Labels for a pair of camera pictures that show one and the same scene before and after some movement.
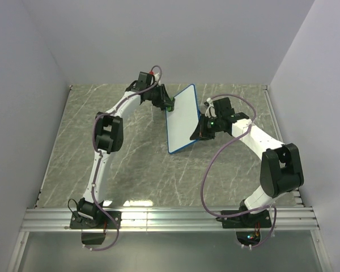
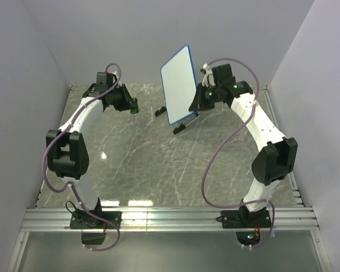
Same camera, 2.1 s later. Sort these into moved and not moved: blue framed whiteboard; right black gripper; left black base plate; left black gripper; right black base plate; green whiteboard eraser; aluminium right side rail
Moved: left black gripper; green whiteboard eraser; blue framed whiteboard; right black gripper
Not moved: aluminium right side rail; left black base plate; right black base plate
